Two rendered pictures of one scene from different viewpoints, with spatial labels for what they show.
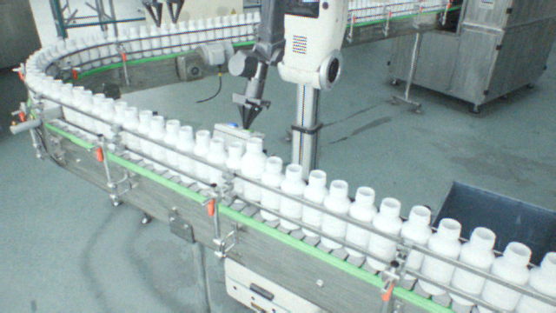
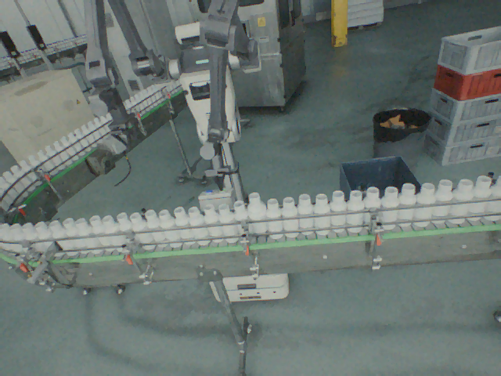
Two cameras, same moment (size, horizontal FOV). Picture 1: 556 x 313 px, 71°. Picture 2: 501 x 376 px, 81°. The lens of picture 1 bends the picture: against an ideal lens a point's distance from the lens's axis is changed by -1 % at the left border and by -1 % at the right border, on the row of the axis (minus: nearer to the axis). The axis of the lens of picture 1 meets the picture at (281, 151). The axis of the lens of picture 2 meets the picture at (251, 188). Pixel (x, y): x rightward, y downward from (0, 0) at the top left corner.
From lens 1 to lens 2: 45 cm
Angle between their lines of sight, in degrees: 21
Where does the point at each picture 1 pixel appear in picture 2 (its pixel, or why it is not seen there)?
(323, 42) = (229, 110)
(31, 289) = not seen: outside the picture
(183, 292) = (188, 319)
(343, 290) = (340, 253)
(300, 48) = not seen: hidden behind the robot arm
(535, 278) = (438, 196)
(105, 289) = (129, 354)
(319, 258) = (322, 244)
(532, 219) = (387, 165)
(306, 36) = not seen: hidden behind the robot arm
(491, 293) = (420, 213)
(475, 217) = (357, 178)
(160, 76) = (80, 180)
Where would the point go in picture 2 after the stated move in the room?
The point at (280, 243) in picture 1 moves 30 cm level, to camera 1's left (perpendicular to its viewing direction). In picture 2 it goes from (293, 248) to (224, 290)
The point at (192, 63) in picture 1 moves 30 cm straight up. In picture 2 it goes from (103, 159) to (82, 119)
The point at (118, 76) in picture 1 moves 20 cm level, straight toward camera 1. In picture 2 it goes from (48, 195) to (62, 204)
